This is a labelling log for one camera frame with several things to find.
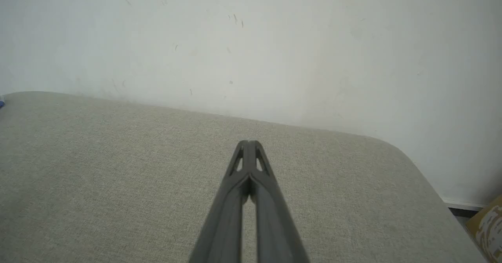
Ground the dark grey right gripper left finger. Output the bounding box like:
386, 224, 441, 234
190, 140, 251, 263

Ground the grey fabric sofa cushion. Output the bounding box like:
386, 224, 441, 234
0, 91, 487, 263

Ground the brown cardboard box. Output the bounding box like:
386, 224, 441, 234
466, 194, 502, 263

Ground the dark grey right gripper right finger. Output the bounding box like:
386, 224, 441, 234
248, 140, 311, 263

